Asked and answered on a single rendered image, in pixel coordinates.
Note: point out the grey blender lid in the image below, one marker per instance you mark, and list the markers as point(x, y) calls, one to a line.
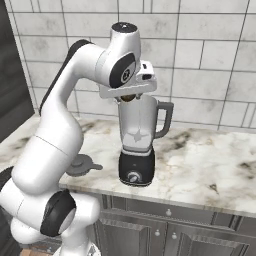
point(80, 165)

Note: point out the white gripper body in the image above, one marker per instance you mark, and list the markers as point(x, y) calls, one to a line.
point(133, 88)

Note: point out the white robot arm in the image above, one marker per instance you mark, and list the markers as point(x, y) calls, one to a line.
point(56, 133)

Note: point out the grey drawer front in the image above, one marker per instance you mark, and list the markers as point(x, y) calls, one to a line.
point(249, 226)
point(173, 210)

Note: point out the dark grey tall cabinet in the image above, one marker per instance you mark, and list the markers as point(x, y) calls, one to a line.
point(11, 76)

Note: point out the grey cupboard door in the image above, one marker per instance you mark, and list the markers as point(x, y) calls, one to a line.
point(133, 238)
point(213, 243)

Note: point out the brown kiwi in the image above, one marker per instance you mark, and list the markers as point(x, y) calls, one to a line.
point(128, 97)

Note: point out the white drawer knob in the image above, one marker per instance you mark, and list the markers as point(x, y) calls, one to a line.
point(168, 212)

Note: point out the blender with black base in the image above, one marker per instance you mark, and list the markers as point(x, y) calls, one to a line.
point(137, 140)

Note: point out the white cupboard knob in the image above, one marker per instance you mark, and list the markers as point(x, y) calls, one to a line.
point(174, 235)
point(157, 232)

